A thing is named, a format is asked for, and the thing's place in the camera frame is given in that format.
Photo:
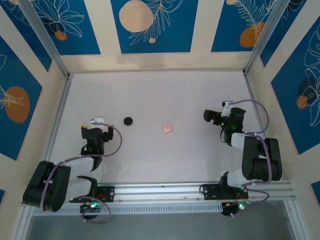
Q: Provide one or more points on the black earbud charging case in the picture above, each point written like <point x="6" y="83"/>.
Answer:
<point x="128" y="121"/>

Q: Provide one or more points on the pink earbud charging case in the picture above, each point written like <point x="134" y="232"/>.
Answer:
<point x="167" y="128"/>

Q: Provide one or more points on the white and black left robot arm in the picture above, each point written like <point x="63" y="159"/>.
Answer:
<point x="80" y="163"/>

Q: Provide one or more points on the black controller board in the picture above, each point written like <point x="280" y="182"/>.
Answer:
<point x="232" y="210"/>
<point x="88" y="207"/>

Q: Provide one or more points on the aluminium side rail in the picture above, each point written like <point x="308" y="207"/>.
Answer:
<point x="257" y="107"/>
<point x="58" y="112"/>

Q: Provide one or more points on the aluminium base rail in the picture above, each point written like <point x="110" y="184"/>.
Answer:
<point x="160" y="191"/>

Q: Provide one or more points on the aluminium frame post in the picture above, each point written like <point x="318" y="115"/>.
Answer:
<point x="265" y="37"/>
<point x="45" y="37"/>
<point x="293" y="220"/>
<point x="21" y="225"/>

